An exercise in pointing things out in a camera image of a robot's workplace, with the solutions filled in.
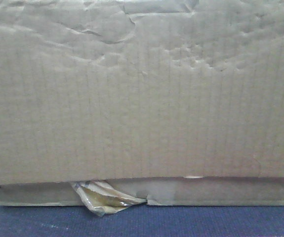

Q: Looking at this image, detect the peeling clear packing tape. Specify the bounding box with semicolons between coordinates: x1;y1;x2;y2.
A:
70;181;147;217

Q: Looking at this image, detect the large brown cardboard box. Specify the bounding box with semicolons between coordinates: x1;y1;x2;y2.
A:
0;0;284;206

